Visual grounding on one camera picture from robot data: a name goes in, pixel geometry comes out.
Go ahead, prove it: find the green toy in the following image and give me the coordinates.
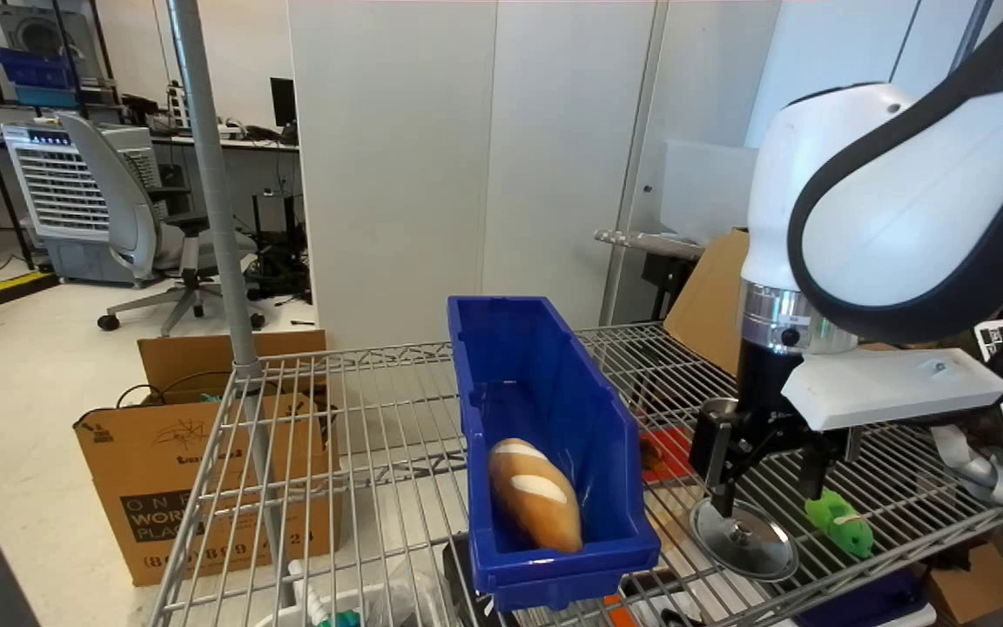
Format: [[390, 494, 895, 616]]
[[805, 489, 876, 559]]

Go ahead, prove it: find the black cable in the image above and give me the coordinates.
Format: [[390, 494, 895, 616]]
[[115, 369, 234, 409]]

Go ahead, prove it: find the printed cardboard box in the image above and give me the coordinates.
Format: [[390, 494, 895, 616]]
[[73, 388, 344, 587]]

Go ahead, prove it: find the white air cooler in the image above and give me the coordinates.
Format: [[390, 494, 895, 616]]
[[0, 121, 165, 286]]

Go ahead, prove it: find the plain cardboard box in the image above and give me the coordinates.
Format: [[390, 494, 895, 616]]
[[137, 329, 328, 407]]

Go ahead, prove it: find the toy bread loaf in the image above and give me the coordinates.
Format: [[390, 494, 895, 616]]
[[488, 437, 584, 555]]

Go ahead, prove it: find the blue plastic bin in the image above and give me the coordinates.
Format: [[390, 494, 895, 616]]
[[447, 295, 662, 613]]

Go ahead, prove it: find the leaning cardboard sheet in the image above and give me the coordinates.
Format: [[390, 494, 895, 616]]
[[663, 228, 751, 378]]

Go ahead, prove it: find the white spray bottle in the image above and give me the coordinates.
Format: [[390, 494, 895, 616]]
[[286, 559, 330, 627]]

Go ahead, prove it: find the stack of blue bins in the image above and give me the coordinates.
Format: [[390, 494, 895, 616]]
[[0, 45, 77, 109]]

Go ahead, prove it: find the small cardboard box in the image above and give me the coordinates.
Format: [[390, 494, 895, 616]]
[[923, 541, 1003, 627]]

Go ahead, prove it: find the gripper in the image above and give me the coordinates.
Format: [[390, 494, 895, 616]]
[[707, 340, 847, 521]]

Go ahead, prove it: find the red object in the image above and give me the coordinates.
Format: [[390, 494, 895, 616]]
[[640, 426, 696, 485]]

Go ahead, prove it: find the grey office chair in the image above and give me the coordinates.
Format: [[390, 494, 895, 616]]
[[57, 112, 266, 337]]

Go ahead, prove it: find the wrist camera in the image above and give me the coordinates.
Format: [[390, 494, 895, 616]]
[[781, 347, 1003, 433]]

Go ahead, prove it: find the grey strap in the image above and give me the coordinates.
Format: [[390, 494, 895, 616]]
[[932, 423, 1003, 509]]

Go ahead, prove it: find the black monitor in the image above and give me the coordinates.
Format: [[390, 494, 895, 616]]
[[270, 77, 299, 131]]

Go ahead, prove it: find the metal wire shelf rack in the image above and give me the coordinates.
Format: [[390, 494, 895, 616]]
[[146, 0, 1003, 627]]

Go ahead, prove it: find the silver pot lid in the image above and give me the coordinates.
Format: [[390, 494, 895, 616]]
[[690, 497, 799, 583]]

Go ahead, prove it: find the dark blue container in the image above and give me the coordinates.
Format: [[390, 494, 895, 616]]
[[818, 566, 931, 627]]

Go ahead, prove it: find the black stand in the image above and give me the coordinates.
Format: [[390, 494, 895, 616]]
[[246, 186, 313, 302]]

